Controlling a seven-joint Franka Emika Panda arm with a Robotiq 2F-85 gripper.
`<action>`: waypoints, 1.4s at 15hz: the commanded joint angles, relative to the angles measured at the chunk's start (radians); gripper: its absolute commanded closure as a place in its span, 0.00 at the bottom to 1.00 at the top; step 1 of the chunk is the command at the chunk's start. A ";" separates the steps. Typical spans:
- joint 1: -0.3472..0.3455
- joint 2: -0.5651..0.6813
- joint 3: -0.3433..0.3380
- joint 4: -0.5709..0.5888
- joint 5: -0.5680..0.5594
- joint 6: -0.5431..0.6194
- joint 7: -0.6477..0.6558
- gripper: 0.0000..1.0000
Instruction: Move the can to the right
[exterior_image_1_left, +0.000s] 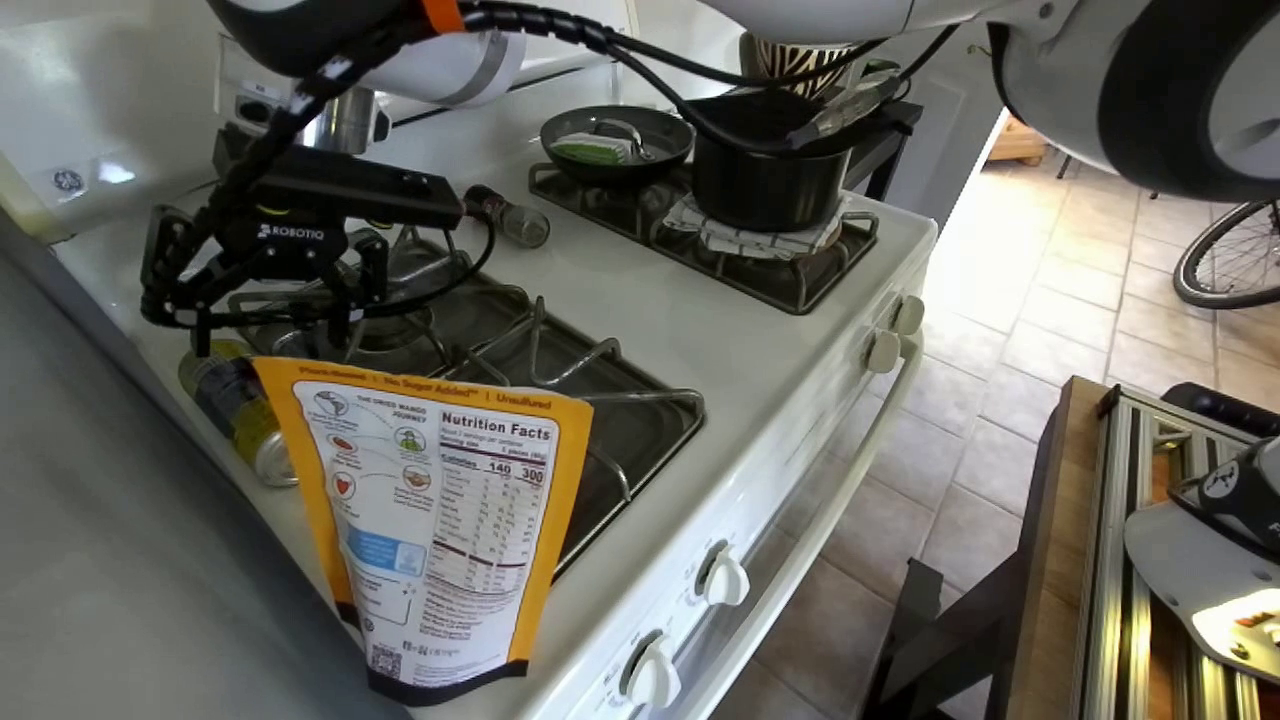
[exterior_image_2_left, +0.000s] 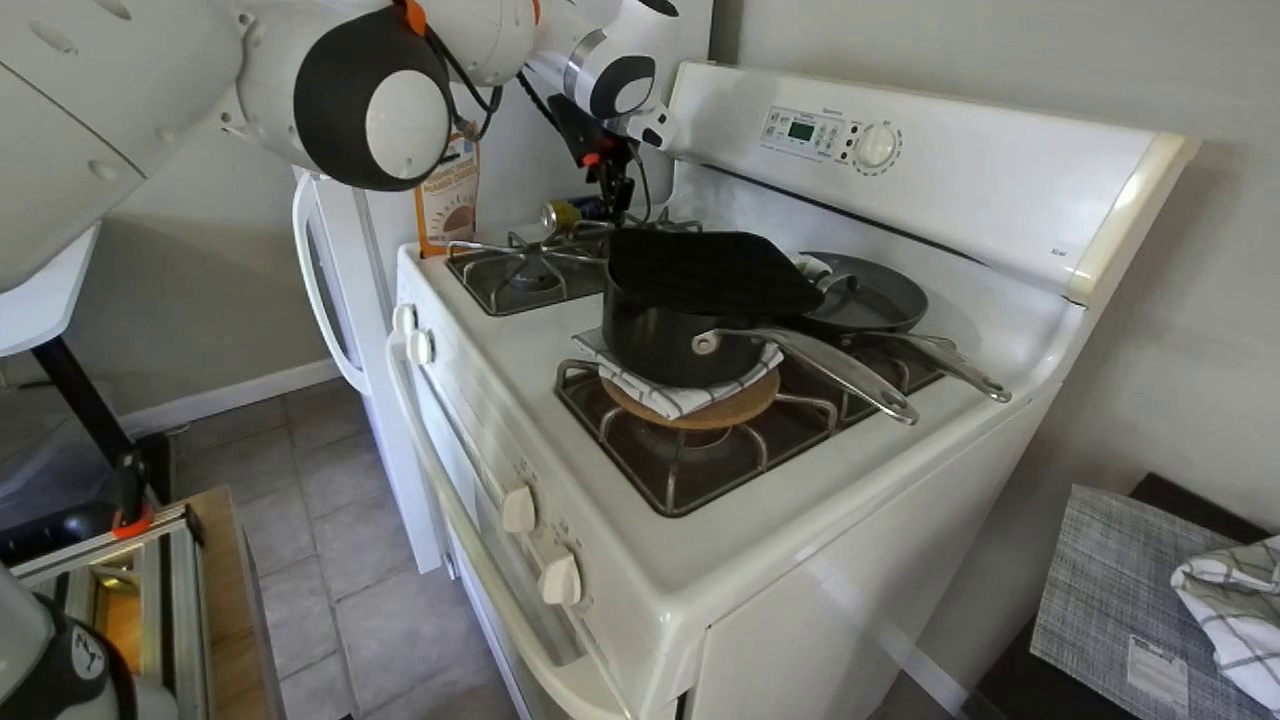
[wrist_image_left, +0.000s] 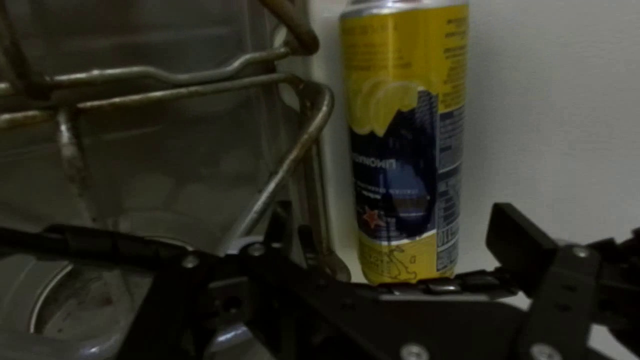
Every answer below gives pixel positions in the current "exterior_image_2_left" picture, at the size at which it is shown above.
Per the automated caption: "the white stove knob far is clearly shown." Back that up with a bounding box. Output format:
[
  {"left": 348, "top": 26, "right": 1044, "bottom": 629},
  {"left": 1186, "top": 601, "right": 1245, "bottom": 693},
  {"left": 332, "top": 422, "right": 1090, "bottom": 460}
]
[{"left": 408, "top": 327, "right": 437, "bottom": 369}]

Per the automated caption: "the white stove knob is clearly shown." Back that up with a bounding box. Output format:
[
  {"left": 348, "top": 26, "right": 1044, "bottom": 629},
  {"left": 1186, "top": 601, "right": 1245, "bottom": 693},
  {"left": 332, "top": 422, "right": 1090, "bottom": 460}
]
[
  {"left": 393, "top": 305, "right": 420, "bottom": 338},
  {"left": 538, "top": 548, "right": 585, "bottom": 606},
  {"left": 498, "top": 483, "right": 538, "bottom": 534},
  {"left": 408, "top": 327, "right": 437, "bottom": 369}
]

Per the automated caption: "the white checkered dish towel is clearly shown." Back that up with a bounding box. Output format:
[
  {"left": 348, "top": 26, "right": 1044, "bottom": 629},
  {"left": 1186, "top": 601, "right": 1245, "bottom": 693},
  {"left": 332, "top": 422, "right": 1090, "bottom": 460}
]
[{"left": 576, "top": 327, "right": 784, "bottom": 419}]

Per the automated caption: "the front right burner grate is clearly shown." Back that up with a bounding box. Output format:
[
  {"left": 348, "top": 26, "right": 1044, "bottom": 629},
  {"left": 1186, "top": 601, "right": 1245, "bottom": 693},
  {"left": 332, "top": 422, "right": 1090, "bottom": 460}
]
[{"left": 553, "top": 333, "right": 950, "bottom": 518}]

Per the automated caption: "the orange food pouch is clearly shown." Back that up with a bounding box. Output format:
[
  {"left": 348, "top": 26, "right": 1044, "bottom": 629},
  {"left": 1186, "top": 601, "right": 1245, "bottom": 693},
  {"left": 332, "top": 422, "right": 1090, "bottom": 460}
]
[{"left": 417, "top": 150, "right": 481, "bottom": 256}]

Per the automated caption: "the white stove knob farthest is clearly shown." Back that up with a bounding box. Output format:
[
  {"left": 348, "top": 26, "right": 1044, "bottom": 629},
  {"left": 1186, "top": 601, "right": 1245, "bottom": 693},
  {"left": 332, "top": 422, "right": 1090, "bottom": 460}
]
[{"left": 393, "top": 305, "right": 420, "bottom": 338}]

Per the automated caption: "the white side table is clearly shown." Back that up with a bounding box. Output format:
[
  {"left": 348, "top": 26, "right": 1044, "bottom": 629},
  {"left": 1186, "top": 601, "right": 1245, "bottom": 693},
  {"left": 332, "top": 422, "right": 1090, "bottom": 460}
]
[{"left": 0, "top": 229, "right": 166, "bottom": 514}]

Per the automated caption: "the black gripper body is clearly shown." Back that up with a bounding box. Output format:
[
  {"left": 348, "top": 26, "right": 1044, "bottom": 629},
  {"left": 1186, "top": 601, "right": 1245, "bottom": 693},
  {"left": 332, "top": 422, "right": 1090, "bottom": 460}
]
[{"left": 546, "top": 96, "right": 652, "bottom": 218}]

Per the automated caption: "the grey woven placemat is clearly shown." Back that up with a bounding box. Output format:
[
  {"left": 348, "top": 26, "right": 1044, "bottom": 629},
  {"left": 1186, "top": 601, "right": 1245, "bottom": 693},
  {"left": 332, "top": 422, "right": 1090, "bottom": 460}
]
[{"left": 1029, "top": 489, "right": 1271, "bottom": 720}]

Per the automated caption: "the burner grate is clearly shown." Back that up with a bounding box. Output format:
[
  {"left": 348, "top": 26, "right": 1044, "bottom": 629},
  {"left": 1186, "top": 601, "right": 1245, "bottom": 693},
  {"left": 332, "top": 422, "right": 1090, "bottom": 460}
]
[
  {"left": 553, "top": 333, "right": 950, "bottom": 518},
  {"left": 445, "top": 218, "right": 673, "bottom": 317}
]

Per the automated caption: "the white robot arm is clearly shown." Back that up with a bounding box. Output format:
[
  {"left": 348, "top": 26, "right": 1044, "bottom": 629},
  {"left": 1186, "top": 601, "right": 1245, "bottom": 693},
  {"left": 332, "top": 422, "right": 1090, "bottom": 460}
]
[{"left": 0, "top": 0, "right": 683, "bottom": 287}]

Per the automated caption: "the aluminium frame robot cart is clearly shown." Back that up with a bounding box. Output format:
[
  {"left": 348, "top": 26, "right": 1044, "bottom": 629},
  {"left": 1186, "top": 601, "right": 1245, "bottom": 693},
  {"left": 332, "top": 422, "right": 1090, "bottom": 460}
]
[{"left": 0, "top": 489, "right": 283, "bottom": 720}]

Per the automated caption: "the round wooden trivet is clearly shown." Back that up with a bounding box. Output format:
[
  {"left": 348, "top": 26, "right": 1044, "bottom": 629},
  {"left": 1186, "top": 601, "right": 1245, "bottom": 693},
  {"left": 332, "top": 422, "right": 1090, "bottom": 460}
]
[{"left": 603, "top": 370, "right": 780, "bottom": 433}]

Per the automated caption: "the white gas stove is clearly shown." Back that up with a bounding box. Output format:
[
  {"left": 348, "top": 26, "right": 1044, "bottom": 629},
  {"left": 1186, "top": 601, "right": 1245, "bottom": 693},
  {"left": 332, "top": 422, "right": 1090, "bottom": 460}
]
[{"left": 386, "top": 64, "right": 1194, "bottom": 720}]

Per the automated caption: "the black saucepan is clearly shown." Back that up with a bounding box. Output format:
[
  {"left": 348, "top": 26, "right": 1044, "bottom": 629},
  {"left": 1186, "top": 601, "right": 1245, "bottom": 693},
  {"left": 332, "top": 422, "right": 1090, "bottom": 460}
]
[{"left": 603, "top": 231, "right": 921, "bottom": 422}]

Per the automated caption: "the rear left burner grate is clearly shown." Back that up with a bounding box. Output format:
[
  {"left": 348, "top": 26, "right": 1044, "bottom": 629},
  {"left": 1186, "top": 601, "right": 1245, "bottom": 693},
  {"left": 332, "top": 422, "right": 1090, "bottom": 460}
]
[{"left": 445, "top": 218, "right": 673, "bottom": 317}]

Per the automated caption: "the white stove knob lower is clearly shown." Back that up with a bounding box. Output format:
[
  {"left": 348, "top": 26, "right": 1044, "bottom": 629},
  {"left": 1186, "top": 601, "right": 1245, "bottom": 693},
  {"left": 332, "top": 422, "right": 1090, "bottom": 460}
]
[{"left": 538, "top": 548, "right": 585, "bottom": 606}]

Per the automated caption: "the white stove knob upper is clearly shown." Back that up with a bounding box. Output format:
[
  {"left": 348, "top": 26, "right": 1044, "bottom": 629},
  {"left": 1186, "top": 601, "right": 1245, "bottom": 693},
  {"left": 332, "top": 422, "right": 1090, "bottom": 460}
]
[{"left": 498, "top": 483, "right": 538, "bottom": 534}]

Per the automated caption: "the checkered cloth on table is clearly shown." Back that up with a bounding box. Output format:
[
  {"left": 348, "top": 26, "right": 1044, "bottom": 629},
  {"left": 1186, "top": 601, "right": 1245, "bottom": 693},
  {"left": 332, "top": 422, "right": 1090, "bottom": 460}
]
[{"left": 1173, "top": 534, "right": 1280, "bottom": 716}]

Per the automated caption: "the black frying pan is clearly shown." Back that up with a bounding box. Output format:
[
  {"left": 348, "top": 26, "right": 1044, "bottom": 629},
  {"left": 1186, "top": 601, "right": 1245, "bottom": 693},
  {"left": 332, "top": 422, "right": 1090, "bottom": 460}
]
[{"left": 790, "top": 253, "right": 1013, "bottom": 404}]

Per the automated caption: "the yellow blue can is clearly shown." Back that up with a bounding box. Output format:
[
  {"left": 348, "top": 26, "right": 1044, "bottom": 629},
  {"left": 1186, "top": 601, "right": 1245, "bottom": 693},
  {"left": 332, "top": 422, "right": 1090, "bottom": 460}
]
[{"left": 545, "top": 198, "right": 603, "bottom": 236}]

